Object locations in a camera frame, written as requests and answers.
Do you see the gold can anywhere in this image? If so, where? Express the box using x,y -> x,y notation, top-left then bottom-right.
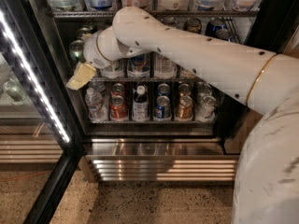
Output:
176,96 -> 193,119
179,67 -> 196,79

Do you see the front gold can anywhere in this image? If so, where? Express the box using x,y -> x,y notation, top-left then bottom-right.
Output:
179,67 -> 196,79

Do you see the dark juice bottle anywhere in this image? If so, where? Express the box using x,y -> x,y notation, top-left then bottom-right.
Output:
133,85 -> 149,121

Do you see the steel fridge base grille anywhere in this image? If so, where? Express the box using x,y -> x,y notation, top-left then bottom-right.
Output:
78,155 -> 238,183

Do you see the front dark blue can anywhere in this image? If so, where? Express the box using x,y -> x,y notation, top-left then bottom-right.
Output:
215,28 -> 233,42

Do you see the upper wire shelf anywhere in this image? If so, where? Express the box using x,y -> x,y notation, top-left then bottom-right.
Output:
51,10 -> 258,19

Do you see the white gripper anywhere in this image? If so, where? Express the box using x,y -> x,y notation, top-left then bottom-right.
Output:
66,32 -> 109,91

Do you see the bottom shelf water bottle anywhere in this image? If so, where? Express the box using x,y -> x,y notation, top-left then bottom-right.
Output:
85,88 -> 105,121

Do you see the bottom silver can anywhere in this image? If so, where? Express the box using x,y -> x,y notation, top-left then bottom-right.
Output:
196,95 -> 216,119

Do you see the middle wire shelf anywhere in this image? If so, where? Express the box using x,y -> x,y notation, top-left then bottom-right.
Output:
92,77 -> 200,82

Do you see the middle shelf water bottle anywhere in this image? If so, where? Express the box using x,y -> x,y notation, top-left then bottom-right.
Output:
154,54 -> 177,79

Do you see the front blue silver can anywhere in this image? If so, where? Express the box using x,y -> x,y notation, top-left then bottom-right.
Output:
127,54 -> 150,77

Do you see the green can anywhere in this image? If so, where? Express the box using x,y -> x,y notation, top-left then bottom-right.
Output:
69,40 -> 85,62
76,27 -> 92,41

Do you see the shelf water bottle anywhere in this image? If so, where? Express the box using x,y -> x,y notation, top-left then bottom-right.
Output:
154,54 -> 177,79
85,88 -> 105,121

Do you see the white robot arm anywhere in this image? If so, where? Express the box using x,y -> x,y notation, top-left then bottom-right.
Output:
67,7 -> 299,224

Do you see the wire shelf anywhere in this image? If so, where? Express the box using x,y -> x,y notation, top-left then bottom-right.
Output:
51,10 -> 258,19
92,77 -> 200,82

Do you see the open glass fridge door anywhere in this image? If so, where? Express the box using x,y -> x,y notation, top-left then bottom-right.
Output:
0,0 -> 82,224

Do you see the bottom blue can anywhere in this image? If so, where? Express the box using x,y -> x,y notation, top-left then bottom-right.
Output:
155,95 -> 170,119

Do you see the bottom gold can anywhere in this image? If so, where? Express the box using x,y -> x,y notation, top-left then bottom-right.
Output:
176,96 -> 193,119

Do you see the front white can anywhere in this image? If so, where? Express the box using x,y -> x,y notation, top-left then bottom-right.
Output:
100,61 -> 123,78

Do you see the front orange can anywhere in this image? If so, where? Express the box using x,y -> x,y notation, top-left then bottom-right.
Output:
110,95 -> 128,119

